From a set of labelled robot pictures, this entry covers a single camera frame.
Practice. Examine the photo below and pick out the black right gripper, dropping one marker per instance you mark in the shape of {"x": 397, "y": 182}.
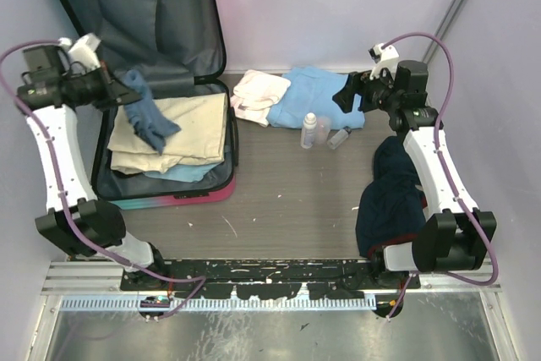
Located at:
{"x": 355, "y": 84}

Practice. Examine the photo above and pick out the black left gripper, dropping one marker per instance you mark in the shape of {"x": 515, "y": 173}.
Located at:
{"x": 119, "y": 93}

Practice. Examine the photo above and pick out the clear plastic cup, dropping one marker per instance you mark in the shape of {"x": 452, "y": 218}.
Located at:
{"x": 323, "y": 128}

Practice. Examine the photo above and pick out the small clear vial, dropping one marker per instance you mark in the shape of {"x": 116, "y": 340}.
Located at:
{"x": 338, "y": 138}

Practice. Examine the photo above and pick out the dark blue patterned cloth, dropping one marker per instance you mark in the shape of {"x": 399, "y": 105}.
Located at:
{"x": 149, "y": 124}

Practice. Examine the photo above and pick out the white plastic bottle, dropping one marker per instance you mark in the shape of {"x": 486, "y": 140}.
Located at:
{"x": 308, "y": 131}

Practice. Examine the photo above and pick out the beige cloth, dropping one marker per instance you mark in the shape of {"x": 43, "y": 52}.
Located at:
{"x": 203, "y": 124}

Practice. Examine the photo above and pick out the light blue pants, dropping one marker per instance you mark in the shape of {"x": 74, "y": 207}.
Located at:
{"x": 183, "y": 173}

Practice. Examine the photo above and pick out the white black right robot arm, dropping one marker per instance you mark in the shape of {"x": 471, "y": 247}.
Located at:
{"x": 456, "y": 236}

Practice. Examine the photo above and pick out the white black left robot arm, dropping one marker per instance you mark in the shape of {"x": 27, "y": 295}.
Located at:
{"x": 58, "y": 80}

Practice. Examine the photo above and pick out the blue folded shirt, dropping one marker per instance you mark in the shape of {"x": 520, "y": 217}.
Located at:
{"x": 310, "y": 91}

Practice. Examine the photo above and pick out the pink teal open suitcase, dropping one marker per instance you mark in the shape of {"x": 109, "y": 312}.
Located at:
{"x": 178, "y": 46}

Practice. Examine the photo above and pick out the pink white folded garment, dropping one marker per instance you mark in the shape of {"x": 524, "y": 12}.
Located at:
{"x": 256, "y": 93}

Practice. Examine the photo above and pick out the navy garment with red trim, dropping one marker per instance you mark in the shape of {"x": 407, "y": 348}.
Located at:
{"x": 391, "y": 207}

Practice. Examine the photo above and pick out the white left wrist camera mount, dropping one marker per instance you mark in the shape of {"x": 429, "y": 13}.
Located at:
{"x": 82, "y": 51}

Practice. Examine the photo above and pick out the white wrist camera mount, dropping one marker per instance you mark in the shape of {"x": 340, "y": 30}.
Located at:
{"x": 82, "y": 51}
{"x": 385, "y": 58}

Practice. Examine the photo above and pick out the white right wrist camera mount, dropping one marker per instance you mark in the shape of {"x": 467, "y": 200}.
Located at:
{"x": 385, "y": 58}

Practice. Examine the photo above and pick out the aluminium corner post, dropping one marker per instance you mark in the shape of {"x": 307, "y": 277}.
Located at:
{"x": 454, "y": 6}

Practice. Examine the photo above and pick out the aluminium frame rail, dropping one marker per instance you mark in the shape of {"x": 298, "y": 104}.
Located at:
{"x": 88, "y": 277}

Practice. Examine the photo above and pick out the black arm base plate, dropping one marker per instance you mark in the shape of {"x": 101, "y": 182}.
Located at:
{"x": 272, "y": 279}

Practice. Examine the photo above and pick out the white slotted cable duct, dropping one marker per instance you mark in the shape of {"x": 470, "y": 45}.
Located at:
{"x": 96, "y": 303}

